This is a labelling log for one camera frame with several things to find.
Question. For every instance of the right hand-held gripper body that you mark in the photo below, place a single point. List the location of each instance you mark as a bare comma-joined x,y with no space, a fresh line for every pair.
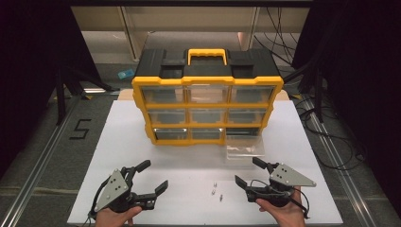
288,178

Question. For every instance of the person's right hand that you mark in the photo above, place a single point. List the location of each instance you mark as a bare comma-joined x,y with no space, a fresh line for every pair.
288,217

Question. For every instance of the black metal stand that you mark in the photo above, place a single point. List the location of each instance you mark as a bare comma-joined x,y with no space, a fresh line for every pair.
60,94

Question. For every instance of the white shelf unit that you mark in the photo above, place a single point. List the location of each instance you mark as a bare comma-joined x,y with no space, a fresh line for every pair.
189,22

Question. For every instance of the clear plastic drawer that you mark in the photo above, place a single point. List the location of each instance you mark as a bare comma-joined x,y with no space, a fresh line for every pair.
244,148

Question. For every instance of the yellow and black organizer cabinet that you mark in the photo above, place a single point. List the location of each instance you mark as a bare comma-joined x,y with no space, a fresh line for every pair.
208,80

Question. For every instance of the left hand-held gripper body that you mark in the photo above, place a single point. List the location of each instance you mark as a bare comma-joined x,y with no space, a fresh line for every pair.
114,189

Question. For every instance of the person's left hand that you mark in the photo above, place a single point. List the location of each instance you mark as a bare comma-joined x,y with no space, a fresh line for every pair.
110,219

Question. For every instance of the black curtain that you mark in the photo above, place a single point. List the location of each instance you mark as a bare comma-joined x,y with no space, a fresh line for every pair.
362,78
31,78

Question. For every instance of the small blue box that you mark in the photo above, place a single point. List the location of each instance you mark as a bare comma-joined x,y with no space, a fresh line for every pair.
126,74

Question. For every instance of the metal floor rail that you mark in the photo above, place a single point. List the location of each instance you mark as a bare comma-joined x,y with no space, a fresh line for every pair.
340,170
41,164

